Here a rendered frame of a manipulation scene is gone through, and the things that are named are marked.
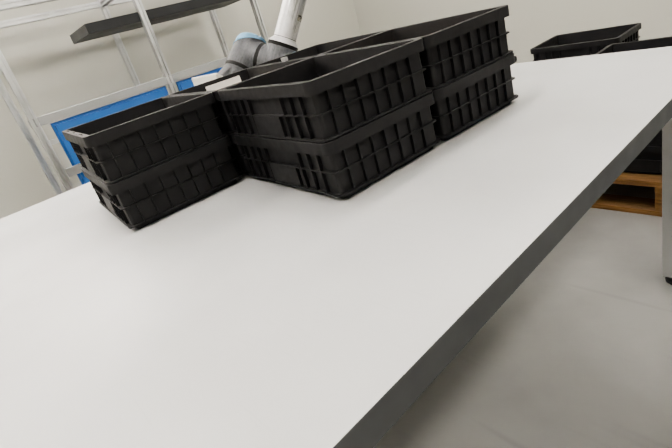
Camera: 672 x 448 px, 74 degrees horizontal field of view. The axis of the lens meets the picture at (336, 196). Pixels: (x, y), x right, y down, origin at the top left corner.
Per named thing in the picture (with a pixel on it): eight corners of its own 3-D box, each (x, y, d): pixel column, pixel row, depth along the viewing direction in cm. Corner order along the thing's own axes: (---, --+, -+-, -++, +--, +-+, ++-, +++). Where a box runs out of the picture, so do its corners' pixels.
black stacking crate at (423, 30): (327, 99, 125) (315, 58, 121) (400, 68, 140) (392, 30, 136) (437, 95, 94) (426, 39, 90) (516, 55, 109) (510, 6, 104)
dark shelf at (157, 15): (73, 44, 302) (69, 35, 300) (225, 6, 367) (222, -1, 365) (88, 34, 268) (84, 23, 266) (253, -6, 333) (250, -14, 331)
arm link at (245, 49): (231, 71, 181) (244, 41, 183) (261, 80, 178) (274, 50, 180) (220, 56, 169) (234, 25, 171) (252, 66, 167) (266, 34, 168)
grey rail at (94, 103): (31, 128, 261) (27, 120, 259) (265, 51, 353) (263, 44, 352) (33, 128, 254) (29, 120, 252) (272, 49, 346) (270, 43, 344)
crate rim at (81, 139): (65, 139, 124) (60, 131, 123) (167, 103, 139) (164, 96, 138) (88, 148, 92) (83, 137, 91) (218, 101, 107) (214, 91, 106)
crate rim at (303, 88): (218, 101, 107) (214, 91, 106) (316, 65, 122) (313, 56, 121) (311, 96, 75) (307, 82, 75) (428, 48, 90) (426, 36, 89)
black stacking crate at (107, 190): (99, 205, 131) (79, 168, 127) (193, 165, 146) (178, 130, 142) (132, 235, 100) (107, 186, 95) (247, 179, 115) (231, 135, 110)
